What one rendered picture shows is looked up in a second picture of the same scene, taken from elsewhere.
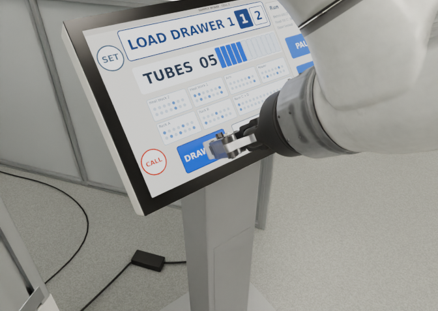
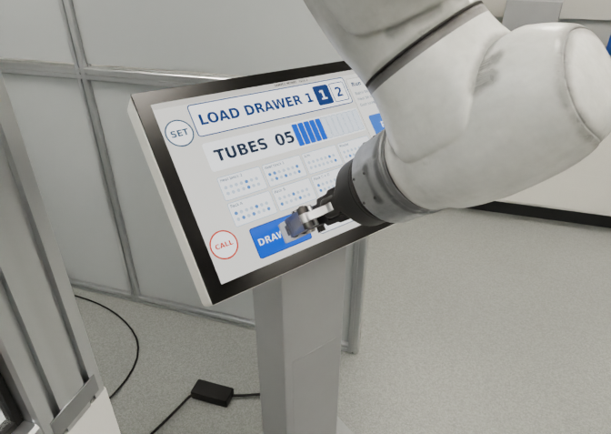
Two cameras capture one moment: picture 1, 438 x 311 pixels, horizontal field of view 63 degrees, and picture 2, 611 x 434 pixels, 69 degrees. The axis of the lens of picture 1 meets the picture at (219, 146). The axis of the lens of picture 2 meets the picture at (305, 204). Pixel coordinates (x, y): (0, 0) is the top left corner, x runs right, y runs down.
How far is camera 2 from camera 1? 8 cm
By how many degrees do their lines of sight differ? 8
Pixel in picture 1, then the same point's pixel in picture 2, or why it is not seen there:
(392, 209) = (512, 328)
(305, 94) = (377, 152)
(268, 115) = (345, 179)
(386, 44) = (439, 95)
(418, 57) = (465, 104)
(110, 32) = (180, 106)
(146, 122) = (216, 202)
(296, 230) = (396, 354)
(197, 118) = (273, 199)
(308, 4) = (371, 63)
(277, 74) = not seen: hidden behind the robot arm
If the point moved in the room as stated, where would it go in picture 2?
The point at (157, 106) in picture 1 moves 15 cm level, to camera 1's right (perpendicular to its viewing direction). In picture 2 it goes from (228, 185) to (332, 184)
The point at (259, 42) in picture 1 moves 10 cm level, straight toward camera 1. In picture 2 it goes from (340, 119) to (337, 140)
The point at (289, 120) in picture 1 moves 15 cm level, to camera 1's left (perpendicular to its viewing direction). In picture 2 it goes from (364, 181) to (199, 182)
